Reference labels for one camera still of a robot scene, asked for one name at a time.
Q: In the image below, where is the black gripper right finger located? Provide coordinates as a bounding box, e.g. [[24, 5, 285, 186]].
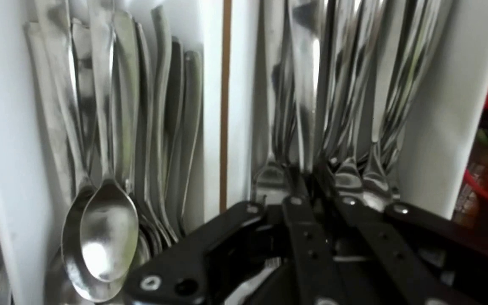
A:
[[310, 168, 488, 305]]

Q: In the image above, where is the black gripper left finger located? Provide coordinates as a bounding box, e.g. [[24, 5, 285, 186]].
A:
[[124, 193, 348, 305]]

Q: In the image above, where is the dark wooden kitchen drawer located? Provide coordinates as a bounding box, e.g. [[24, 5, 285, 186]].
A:
[[219, 0, 234, 214]]

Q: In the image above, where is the white cutlery organiser tray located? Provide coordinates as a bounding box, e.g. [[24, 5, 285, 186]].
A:
[[0, 0, 486, 305]]

